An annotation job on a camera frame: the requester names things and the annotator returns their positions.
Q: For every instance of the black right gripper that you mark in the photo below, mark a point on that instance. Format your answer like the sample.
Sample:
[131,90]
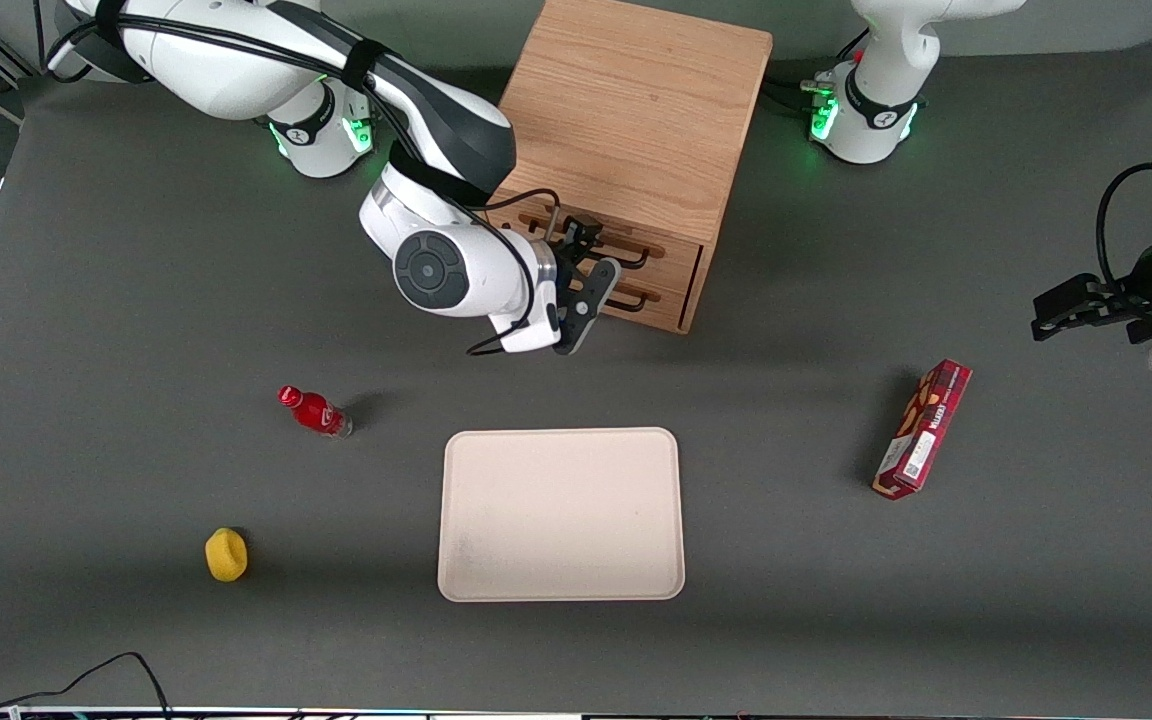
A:
[570,262]

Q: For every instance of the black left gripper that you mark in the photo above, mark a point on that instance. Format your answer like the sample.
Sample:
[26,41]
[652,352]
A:
[1122,299]

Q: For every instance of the white Franka right robot arm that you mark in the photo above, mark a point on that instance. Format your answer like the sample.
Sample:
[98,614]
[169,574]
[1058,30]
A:
[236,70]

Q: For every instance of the white Franka left robot arm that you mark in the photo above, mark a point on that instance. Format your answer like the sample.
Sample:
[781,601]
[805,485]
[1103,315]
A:
[876,100]

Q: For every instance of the wooden upper drawer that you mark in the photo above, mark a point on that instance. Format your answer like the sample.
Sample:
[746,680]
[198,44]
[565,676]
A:
[671,262]

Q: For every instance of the wooden drawer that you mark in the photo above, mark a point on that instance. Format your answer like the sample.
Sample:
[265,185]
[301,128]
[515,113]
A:
[671,310]
[671,262]

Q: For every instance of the wooden lower drawer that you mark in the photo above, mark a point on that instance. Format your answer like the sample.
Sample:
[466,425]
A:
[671,310]

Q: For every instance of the wooden drawer cabinet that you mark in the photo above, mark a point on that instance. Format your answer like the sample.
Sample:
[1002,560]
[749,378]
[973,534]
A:
[636,110]

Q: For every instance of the red cookie box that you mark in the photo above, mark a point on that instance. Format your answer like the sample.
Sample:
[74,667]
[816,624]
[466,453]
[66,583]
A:
[921,430]

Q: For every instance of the beige rectangular tray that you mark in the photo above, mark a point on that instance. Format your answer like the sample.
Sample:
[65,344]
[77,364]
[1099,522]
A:
[561,515]

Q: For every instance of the red cola bottle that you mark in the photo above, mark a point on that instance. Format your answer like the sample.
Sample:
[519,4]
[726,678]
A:
[316,411]

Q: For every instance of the yellow round foam object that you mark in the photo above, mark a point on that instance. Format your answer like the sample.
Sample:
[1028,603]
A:
[226,555]

